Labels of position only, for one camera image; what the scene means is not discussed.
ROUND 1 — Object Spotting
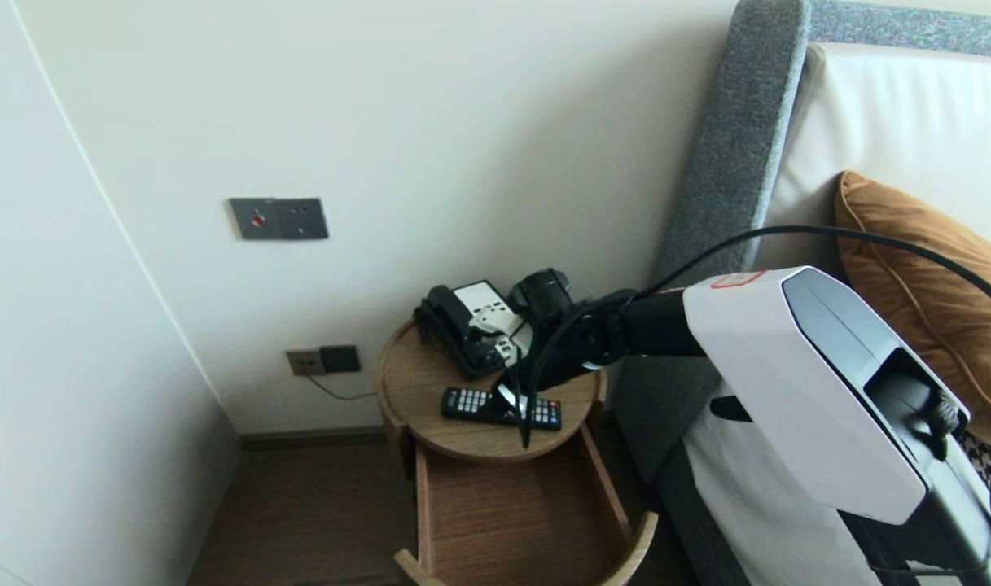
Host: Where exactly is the black and white telephone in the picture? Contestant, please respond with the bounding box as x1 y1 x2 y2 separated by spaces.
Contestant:
418 280 537 380

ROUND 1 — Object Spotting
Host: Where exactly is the black white houndstooth pillow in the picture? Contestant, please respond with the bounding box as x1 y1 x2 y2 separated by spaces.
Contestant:
959 431 991 534

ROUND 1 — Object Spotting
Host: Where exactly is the grey switch plate red button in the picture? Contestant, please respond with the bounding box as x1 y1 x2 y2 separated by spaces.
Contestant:
230 199 284 241

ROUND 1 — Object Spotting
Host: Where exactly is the brown velvet pillow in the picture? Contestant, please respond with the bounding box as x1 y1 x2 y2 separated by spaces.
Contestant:
835 169 991 444

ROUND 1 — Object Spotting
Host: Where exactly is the white padded headboard cushion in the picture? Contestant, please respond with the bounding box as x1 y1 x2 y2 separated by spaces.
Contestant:
756 45 991 278

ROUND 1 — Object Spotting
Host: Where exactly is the thin black wall cable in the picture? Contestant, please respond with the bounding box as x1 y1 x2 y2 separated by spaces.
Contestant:
303 370 379 403

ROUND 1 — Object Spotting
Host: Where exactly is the dark grey power socket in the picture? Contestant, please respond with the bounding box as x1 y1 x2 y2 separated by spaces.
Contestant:
319 345 362 374

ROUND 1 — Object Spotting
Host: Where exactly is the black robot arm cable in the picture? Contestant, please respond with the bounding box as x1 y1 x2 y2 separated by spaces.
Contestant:
515 224 991 586

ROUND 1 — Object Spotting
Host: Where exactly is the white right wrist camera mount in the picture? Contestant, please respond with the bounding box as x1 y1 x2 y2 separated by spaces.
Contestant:
469 305 537 367

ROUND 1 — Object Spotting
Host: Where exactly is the white bed sheet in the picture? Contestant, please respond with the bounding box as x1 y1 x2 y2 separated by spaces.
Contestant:
681 383 887 586

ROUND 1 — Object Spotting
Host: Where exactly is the black telephone handset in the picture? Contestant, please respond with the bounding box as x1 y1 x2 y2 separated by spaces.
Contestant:
424 285 496 371

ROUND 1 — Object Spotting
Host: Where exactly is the black remote control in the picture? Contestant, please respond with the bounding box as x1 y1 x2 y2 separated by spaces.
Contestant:
441 387 563 431

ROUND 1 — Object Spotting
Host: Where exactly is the grey wall outlet plate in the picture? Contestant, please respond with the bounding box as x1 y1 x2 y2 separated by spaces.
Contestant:
280 199 330 240

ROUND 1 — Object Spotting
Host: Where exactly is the brown skirting board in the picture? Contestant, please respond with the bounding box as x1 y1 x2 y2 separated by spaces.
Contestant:
239 427 387 453

